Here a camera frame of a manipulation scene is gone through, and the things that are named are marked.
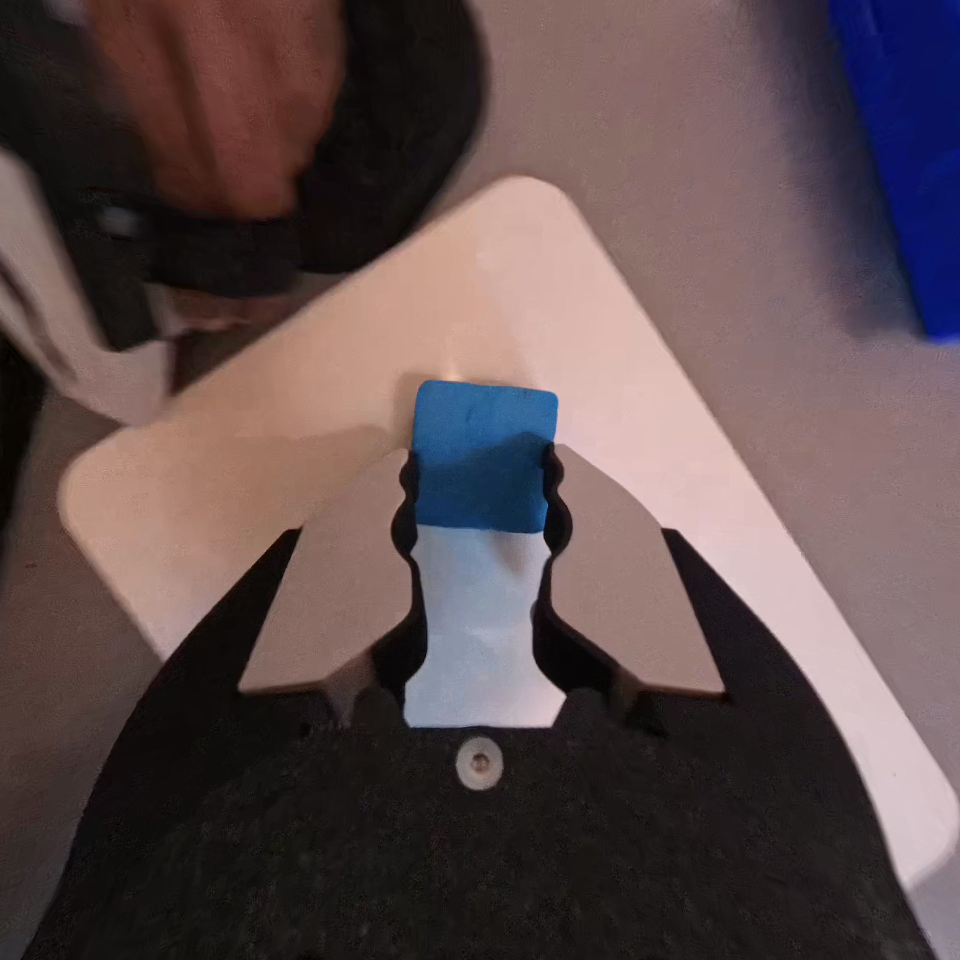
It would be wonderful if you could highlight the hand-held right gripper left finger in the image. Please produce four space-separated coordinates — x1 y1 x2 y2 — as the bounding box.
237 449 427 729

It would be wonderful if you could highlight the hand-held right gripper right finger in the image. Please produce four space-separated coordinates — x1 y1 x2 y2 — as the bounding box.
534 444 727 729

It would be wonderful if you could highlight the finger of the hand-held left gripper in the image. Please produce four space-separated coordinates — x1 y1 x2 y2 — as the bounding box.
0 147 177 427

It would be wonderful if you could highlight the white whiteboard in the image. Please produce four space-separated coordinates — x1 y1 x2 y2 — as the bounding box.
57 176 960 901

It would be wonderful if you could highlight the blue whiteboard eraser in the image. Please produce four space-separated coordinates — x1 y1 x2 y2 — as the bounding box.
407 380 562 537

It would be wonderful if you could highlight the blue plastic bin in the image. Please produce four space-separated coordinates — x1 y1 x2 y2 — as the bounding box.
827 0 960 345

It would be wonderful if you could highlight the person's left hand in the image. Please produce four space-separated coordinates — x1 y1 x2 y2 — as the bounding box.
81 0 349 223

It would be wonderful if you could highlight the black textured wrist pad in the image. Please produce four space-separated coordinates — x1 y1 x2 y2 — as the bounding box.
293 0 490 277

